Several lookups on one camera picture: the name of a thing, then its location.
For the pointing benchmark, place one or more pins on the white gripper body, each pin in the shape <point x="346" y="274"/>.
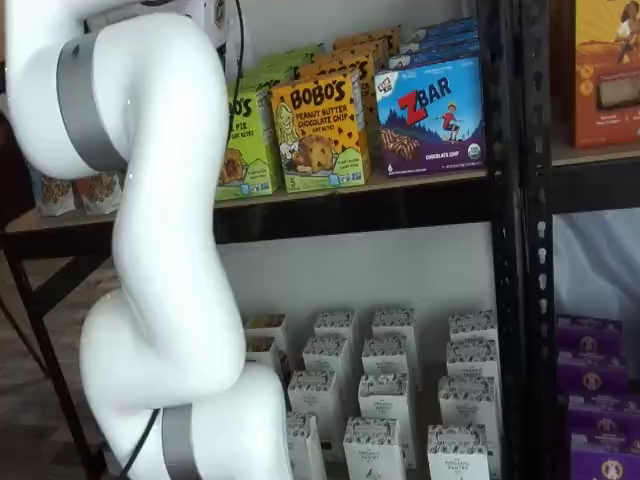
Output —
<point x="217" y="15"/>

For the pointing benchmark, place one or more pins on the green Bobo's oat bites box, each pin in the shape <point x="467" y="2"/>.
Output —
<point x="250" y="145"/>
<point x="265" y="80"/>
<point x="290" y="57"/>

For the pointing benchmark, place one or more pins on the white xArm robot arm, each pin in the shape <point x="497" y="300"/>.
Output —
<point x="150" y="100"/>

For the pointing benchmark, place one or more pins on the yellow Bobo's oat bites box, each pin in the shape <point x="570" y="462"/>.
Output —
<point x="335" y="65"/>
<point x="320" y="130"/>
<point x="360" y="47"/>
<point x="370" y="35"/>

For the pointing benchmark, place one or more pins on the blue ZBar snack box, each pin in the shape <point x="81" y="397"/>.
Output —
<point x="445" y="25"/>
<point x="430" y="125"/>
<point x="440" y="39"/>
<point x="435" y="52"/>

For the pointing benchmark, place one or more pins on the wooden shelf board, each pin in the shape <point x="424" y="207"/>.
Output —
<point x="600" y="156"/>
<point x="60" y="222"/>

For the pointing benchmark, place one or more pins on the black metal shelf rack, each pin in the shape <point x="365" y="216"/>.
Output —
<point x="505" y="250"/>
<point x="540" y="300"/>

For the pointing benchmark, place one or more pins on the orange snack box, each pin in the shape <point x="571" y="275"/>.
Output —
<point x="590" y="125"/>

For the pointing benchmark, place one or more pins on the purple snack box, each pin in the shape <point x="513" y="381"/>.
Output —
<point x="605" y="425"/>
<point x="592" y="380"/>
<point x="590" y="340"/>
<point x="610" y="467"/>

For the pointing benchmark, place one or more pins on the orange label granola bag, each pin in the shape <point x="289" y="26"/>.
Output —
<point x="97" y="192"/>

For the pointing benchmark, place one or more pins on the white granola bag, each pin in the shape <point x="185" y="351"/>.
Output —
<point x="55" y="195"/>

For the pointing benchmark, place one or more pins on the yellow white granola carton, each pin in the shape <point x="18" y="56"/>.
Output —
<point x="267" y="327"/>
<point x="260" y="350"/>

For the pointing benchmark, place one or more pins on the white floral print carton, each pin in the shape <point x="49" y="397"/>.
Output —
<point x="312" y="400"/>
<point x="325" y="357"/>
<point x="372" y="450"/>
<point x="392" y="322"/>
<point x="472" y="325"/>
<point x="467" y="402"/>
<point x="457" y="455"/>
<point x="335" y="325"/>
<point x="472" y="357"/>
<point x="385" y="400"/>
<point x="305" y="450"/>
<point x="385" y="357"/>

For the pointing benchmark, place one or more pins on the white organic pantry boxes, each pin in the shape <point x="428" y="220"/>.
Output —
<point x="426" y="415"/>

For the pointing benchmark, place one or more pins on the translucent white plastic bag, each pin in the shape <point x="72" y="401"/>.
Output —
<point x="595" y="270"/>

